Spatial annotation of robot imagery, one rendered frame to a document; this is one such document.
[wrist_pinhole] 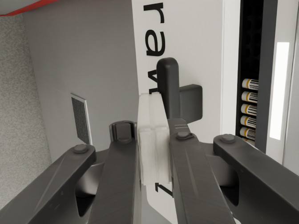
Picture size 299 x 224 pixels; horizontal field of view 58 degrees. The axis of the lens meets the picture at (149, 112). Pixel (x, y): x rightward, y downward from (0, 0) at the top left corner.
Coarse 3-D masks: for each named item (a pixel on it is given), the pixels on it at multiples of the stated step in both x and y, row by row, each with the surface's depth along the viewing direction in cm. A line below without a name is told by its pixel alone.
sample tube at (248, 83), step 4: (244, 80) 30; (248, 80) 29; (252, 80) 29; (256, 80) 29; (244, 84) 29; (248, 84) 29; (252, 84) 29; (256, 84) 28; (252, 88) 29; (256, 88) 28
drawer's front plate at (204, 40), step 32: (160, 0) 22; (192, 0) 19; (224, 0) 17; (192, 32) 20; (224, 32) 18; (192, 64) 21; (224, 64) 19; (224, 96) 19; (192, 128) 23; (224, 128) 20; (160, 192) 29
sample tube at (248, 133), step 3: (243, 129) 31; (246, 129) 31; (249, 129) 31; (252, 129) 31; (240, 132) 32; (243, 132) 31; (246, 132) 31; (249, 132) 31; (252, 132) 30; (243, 135) 31; (246, 135) 31; (249, 135) 30; (252, 135) 30; (252, 138) 30
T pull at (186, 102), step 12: (168, 60) 18; (168, 72) 18; (168, 84) 18; (192, 84) 21; (168, 96) 18; (180, 96) 19; (192, 96) 20; (168, 108) 19; (180, 108) 19; (192, 108) 20; (192, 120) 20
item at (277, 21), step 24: (264, 0) 21; (288, 0) 20; (264, 24) 22; (288, 24) 20; (264, 48) 22; (288, 48) 20; (264, 72) 22; (288, 72) 21; (264, 96) 23; (288, 96) 21; (264, 120) 24; (264, 144) 24
